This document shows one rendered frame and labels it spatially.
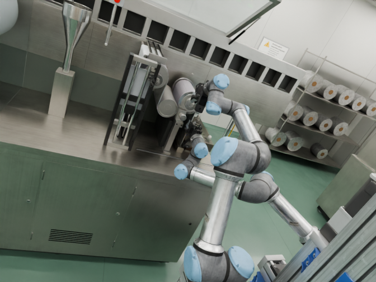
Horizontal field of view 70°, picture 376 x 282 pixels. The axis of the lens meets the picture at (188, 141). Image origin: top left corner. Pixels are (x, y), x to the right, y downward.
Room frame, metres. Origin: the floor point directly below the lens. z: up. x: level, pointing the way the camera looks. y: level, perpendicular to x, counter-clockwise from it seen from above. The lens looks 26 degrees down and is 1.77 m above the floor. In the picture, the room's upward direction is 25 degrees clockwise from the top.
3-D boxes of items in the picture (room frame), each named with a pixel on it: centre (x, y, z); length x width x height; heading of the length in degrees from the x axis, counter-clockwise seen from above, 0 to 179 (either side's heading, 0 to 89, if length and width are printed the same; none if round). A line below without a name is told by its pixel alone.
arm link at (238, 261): (0.78, -0.37, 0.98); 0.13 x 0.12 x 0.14; 111
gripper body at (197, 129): (1.50, -0.01, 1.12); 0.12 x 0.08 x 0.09; 23
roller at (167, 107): (1.65, 0.24, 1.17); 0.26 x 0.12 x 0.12; 23
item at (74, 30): (1.40, 0.79, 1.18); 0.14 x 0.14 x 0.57
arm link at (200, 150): (1.35, -0.08, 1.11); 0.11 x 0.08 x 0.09; 23
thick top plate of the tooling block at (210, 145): (1.80, -0.02, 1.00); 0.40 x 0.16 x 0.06; 23
